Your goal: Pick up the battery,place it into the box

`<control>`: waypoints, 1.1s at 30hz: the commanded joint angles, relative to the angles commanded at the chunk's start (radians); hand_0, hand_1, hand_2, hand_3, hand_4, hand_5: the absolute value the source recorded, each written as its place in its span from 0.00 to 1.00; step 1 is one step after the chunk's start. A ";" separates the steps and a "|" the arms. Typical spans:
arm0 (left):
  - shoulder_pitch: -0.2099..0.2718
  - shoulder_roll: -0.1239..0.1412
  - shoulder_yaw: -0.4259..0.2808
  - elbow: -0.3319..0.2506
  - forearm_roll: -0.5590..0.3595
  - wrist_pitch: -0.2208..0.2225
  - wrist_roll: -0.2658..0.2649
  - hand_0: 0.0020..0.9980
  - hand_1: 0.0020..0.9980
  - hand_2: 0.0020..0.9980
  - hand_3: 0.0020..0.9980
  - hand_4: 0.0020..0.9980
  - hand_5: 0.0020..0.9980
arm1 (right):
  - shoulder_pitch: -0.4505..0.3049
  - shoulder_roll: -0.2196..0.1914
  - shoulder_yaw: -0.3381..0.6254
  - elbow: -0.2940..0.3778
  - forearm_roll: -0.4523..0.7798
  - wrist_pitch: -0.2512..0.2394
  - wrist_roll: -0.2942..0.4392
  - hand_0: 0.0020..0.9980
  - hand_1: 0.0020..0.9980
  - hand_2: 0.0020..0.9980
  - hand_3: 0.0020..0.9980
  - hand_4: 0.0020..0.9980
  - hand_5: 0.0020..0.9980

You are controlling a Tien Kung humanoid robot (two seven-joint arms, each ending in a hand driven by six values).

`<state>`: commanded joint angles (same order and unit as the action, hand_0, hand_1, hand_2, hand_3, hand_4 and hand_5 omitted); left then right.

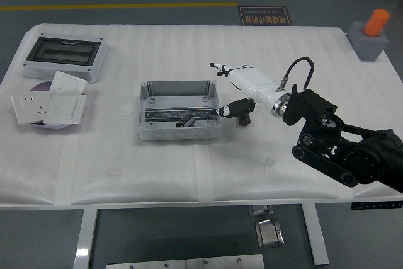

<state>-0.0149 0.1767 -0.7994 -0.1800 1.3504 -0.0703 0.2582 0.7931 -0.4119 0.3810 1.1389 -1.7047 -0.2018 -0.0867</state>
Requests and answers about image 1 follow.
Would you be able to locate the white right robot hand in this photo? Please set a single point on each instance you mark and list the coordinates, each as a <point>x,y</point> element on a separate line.
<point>252,81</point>

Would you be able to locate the dark brown cylindrical battery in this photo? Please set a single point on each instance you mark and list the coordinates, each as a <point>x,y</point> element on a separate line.
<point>185,123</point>
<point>244,121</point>

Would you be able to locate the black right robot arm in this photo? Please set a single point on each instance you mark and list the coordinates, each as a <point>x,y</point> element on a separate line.
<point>362,155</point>

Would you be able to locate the open grey junction box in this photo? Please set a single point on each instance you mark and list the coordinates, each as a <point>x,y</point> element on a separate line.
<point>176,133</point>

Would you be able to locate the grey box with dark window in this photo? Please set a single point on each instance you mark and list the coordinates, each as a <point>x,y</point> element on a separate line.
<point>63,50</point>

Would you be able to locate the black floor sign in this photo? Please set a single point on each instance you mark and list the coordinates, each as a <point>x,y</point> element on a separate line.
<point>263,15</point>

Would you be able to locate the white foam table mat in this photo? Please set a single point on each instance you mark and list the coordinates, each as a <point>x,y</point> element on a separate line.
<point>157,54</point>

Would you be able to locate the grey block holder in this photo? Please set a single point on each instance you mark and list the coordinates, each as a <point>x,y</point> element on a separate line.
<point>366,47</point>

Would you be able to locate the white table leg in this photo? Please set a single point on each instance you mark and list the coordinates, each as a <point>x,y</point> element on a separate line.
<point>316,237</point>
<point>85,240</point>

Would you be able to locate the black table control panel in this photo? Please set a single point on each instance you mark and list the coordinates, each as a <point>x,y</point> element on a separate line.
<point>378,205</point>

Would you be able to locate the purple round plate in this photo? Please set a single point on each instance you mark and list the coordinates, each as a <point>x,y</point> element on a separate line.
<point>42,87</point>

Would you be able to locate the metal mounting rail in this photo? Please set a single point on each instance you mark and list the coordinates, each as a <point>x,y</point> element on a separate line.
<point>167,113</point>

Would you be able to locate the small silver metal bracket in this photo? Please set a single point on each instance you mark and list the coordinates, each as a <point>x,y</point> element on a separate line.
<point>259,210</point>

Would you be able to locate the large silver metal bracket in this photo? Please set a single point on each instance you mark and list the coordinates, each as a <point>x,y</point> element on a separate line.
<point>269,234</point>

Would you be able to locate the grey metal base plate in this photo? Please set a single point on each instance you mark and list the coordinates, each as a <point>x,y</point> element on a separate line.
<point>145,265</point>
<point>225,262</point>

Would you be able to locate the white wall switch panel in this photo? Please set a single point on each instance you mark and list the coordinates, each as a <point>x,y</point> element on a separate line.
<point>64,110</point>
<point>67,83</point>

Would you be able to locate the white wall socket panel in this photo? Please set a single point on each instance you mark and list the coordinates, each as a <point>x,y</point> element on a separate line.
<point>30,108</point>

